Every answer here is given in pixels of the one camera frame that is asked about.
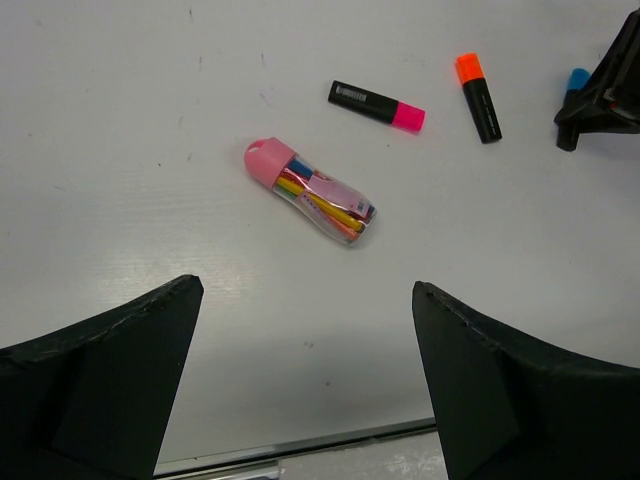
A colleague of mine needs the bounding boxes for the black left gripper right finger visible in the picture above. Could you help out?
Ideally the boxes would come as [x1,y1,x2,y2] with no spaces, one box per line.
[412,282,639,479]

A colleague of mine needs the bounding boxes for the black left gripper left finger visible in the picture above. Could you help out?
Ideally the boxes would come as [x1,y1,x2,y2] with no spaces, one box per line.
[1,275,204,479]

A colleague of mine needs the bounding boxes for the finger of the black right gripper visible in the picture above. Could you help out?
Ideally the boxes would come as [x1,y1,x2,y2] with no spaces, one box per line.
[554,10,639,150]

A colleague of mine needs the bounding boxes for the blue black highlighter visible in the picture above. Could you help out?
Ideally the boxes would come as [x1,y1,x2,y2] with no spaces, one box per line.
[564,68,591,100]

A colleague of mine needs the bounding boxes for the pink capped marker tube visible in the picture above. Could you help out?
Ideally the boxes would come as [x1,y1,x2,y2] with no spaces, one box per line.
[244,137,377,245]

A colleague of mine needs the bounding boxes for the orange black highlighter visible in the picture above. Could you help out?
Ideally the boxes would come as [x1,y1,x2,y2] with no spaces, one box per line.
[455,53,502,144]

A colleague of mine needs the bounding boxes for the pink black highlighter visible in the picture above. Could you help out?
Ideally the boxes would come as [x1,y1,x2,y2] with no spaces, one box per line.
[328,80,426,133]

